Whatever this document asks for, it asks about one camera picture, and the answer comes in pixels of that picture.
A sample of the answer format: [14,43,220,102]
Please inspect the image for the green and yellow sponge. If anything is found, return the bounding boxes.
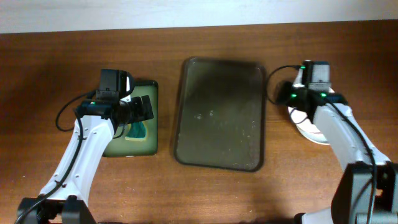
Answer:
[124,121,147,141]

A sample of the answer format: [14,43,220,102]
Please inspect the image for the pink plate with stain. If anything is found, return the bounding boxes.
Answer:
[288,90,324,135]

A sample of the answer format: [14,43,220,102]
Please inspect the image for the white plate with stain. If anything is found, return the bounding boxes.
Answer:
[299,129,330,145]

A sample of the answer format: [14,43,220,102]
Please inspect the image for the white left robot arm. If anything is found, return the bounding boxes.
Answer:
[16,95,154,223]

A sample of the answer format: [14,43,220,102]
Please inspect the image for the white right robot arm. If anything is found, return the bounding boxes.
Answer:
[274,82,397,224]

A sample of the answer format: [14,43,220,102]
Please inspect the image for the small black water tray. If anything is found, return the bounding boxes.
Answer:
[103,80,159,157]

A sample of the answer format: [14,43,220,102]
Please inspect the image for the large dark serving tray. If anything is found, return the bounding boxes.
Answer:
[173,57,266,172]

